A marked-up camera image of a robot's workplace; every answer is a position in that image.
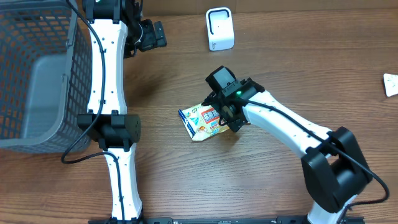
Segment white cream tube gold cap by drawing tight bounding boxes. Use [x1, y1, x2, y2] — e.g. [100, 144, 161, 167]
[383, 73, 398, 97]

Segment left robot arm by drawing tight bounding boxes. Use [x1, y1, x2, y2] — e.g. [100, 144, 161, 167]
[78, 0, 167, 223]

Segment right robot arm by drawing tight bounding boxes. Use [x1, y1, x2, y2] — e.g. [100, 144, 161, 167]
[203, 66, 373, 223]

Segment grey plastic shopping basket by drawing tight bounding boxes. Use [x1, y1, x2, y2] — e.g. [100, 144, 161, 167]
[1, 1, 92, 154]

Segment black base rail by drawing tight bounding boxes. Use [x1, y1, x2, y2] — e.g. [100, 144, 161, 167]
[88, 215, 365, 224]

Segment cream snack bag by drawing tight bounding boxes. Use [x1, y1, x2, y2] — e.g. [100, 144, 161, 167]
[178, 104, 229, 141]

